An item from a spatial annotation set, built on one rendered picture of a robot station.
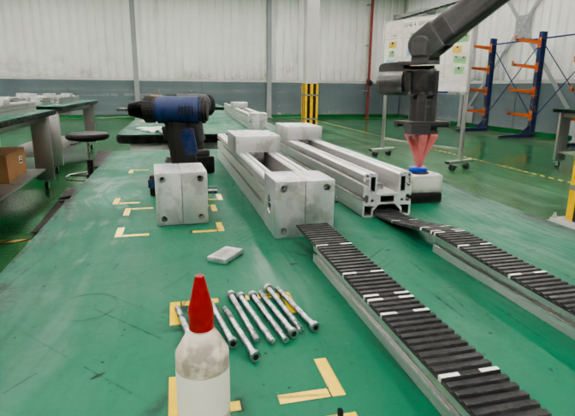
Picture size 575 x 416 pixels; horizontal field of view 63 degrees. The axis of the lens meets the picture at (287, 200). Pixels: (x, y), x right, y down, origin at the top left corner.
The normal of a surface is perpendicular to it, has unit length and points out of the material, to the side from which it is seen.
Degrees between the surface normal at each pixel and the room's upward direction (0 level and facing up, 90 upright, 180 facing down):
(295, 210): 90
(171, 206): 90
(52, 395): 0
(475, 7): 95
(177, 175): 90
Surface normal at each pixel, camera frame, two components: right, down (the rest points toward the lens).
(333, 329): 0.01, -0.97
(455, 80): -0.83, 0.12
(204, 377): 0.21, 0.23
